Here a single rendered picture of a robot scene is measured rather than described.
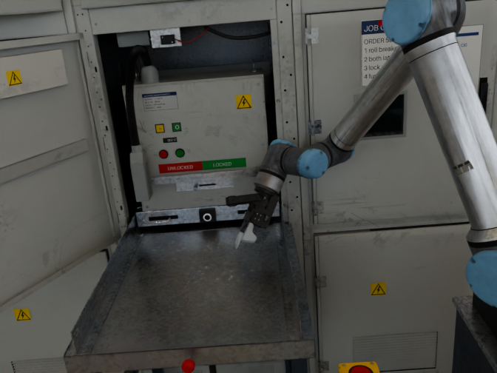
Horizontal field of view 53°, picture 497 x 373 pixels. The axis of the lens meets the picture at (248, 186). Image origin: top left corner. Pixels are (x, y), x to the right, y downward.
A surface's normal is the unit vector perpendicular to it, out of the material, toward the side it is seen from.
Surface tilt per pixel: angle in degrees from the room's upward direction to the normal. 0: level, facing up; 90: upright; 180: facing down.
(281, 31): 90
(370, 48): 90
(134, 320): 0
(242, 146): 90
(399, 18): 85
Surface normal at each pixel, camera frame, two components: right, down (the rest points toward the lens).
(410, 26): -0.80, 0.18
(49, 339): 0.00, 0.34
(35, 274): 0.88, 0.10
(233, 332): -0.08, -0.94
